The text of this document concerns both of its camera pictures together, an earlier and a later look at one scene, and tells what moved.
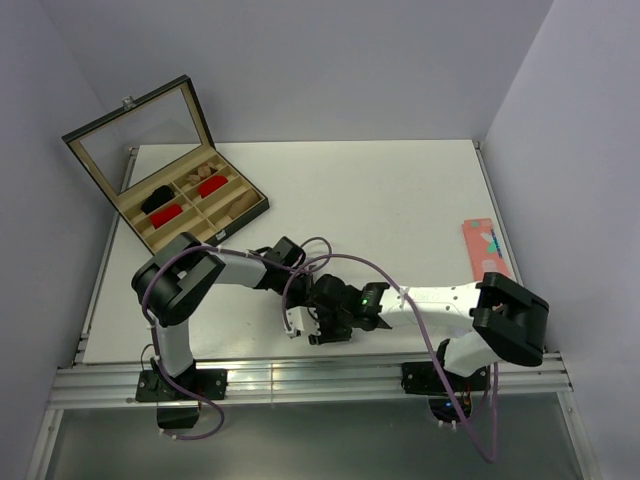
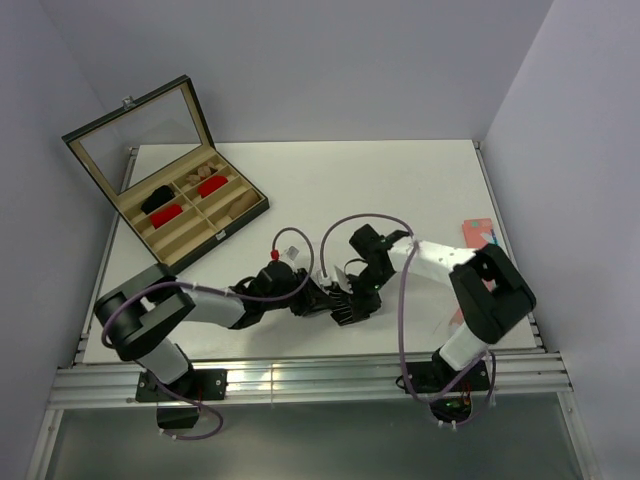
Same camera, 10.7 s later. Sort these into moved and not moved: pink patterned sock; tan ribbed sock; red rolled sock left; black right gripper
Moved: black right gripper
Not moved: tan ribbed sock; red rolled sock left; pink patterned sock
